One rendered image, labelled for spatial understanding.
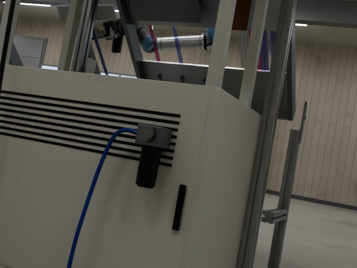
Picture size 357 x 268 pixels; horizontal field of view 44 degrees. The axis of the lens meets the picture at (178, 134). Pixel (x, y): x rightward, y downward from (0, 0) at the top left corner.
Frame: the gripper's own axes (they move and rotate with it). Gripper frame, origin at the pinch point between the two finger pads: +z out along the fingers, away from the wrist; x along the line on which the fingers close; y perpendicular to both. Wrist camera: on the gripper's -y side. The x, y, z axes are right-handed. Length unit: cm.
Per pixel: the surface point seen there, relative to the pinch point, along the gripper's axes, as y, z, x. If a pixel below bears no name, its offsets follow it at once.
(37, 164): -12, 101, 61
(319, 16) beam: -67, -553, -25
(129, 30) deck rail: 7.9, 17.7, 32.3
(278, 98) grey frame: -7, 47, 106
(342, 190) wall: -418, -656, 10
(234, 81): -15, 4, 74
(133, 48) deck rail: -0.4, 15.9, 31.8
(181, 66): -9, 8, 51
